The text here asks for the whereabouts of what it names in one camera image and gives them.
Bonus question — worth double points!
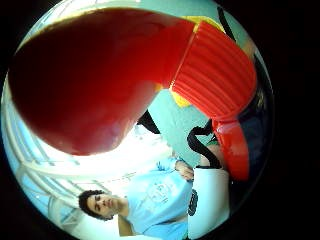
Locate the white window frame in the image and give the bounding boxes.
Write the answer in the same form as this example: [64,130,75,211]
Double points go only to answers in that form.
[2,76,134,231]

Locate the the person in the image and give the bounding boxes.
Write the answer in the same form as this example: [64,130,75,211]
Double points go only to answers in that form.
[77,156,198,240]

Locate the red squeeze bottle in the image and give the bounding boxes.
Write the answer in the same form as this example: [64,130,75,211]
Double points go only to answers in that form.
[7,7,258,183]

